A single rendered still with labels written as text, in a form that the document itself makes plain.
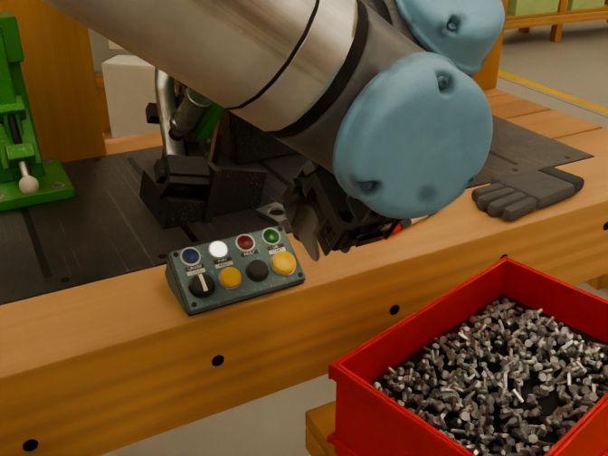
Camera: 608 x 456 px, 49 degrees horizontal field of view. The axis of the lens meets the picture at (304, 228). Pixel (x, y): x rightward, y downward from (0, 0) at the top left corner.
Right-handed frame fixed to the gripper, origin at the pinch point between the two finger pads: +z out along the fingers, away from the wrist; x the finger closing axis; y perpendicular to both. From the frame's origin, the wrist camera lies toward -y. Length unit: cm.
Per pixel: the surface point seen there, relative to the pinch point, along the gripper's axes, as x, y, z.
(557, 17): 461, -267, 282
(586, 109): 331, -129, 213
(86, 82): -10, -53, 35
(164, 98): -3.6, -33.9, 17.5
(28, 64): -19, -56, 31
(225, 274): -7.7, -0.2, 8.0
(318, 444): -3.2, 20.7, 13.3
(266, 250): -1.4, -2.4, 9.2
